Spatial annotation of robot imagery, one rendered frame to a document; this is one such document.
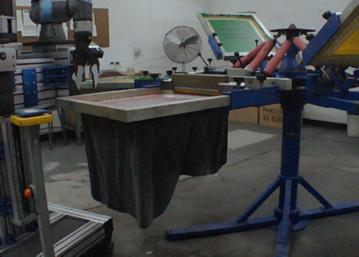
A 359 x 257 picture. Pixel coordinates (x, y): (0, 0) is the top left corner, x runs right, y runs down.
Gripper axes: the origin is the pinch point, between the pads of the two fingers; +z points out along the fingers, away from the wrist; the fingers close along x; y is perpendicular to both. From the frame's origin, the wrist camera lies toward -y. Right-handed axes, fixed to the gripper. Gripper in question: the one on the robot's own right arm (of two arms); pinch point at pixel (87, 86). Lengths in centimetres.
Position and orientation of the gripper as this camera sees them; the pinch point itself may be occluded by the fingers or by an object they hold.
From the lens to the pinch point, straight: 139.0
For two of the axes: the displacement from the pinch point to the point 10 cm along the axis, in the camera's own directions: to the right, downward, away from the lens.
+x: -7.5, 1.4, -6.5
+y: -6.6, -1.2, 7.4
